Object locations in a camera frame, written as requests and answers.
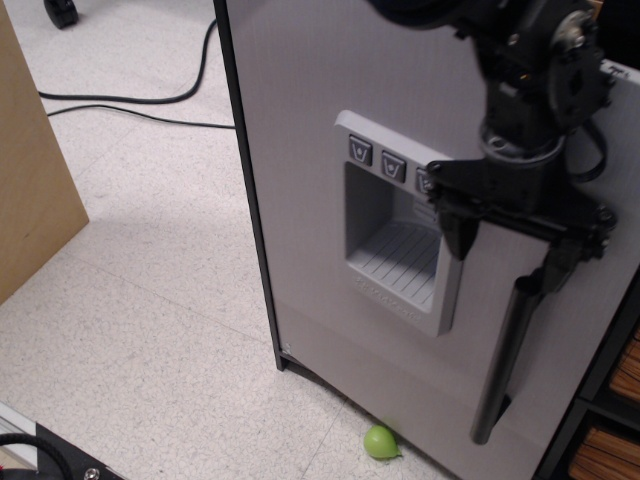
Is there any light brown wooden panel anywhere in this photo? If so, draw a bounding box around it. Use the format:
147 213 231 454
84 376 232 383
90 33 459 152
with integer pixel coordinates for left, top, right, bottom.
1 6 89 301

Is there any upper woven wicker basket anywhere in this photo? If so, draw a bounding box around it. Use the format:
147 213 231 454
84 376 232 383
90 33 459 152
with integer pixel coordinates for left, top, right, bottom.
608 327 640 405

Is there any lower woven wicker basket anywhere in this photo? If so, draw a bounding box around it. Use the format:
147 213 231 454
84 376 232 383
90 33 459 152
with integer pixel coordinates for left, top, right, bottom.
568 427 639 480

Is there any black caster wheel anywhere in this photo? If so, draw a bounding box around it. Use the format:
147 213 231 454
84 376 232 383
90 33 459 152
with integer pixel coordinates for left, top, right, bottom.
43 0 79 29

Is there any dark grey fridge cabinet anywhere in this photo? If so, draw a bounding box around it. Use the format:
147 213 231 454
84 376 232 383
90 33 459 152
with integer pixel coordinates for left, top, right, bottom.
212 0 640 480

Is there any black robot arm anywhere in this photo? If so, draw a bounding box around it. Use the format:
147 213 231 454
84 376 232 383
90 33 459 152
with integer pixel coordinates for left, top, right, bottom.
375 1 617 298

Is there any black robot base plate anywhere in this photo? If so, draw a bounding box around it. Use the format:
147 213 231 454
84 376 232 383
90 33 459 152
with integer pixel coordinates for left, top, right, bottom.
1 423 126 479

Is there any grey toy fridge door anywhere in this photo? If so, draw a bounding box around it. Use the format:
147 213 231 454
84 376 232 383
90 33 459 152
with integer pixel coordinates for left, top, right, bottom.
225 0 640 480

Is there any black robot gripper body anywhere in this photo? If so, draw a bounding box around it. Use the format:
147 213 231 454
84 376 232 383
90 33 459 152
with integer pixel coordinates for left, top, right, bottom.
426 137 616 261

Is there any woven wicker basket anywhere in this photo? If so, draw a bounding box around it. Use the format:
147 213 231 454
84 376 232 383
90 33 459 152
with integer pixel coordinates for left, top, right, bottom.
608 327 640 405
568 427 639 480

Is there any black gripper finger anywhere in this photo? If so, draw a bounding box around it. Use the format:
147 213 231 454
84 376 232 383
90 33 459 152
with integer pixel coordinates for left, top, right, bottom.
438 211 480 260
531 239 583 295

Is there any black braided cable loop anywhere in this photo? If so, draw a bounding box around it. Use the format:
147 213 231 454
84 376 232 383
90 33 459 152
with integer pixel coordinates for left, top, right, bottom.
0 428 69 480

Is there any thick black floor cable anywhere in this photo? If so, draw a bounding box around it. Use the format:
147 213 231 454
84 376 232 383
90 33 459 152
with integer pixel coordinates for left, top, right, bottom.
38 18 218 106

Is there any small green toy pear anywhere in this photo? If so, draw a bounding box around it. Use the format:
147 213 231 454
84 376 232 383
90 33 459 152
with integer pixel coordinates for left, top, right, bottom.
363 425 402 460

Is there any dark grey side shelf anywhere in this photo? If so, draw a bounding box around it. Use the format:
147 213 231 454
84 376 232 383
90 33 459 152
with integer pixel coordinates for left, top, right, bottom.
533 276 639 479

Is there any black door handle bar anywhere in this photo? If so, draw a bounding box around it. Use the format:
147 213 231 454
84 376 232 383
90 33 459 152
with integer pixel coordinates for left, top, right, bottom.
470 275 542 445

